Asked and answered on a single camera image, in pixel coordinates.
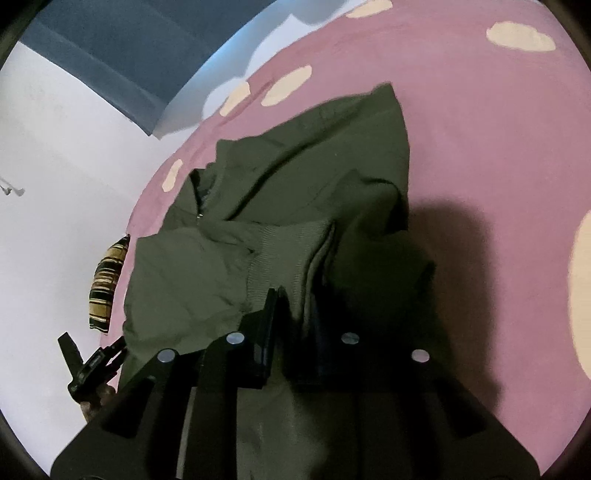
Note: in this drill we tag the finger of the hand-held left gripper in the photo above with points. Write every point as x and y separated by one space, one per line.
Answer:
115 350

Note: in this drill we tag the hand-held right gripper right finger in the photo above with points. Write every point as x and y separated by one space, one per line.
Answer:
304 341

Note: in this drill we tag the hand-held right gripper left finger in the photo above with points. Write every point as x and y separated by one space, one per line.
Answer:
272 323

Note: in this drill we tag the dark green jacket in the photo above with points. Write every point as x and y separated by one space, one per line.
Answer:
295 184

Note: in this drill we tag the person's left hand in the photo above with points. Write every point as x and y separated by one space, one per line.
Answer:
94 406

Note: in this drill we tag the yellow black striped cloth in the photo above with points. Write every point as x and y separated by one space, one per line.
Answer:
105 281

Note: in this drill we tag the pink spotted blanket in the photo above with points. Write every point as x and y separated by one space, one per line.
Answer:
461 138

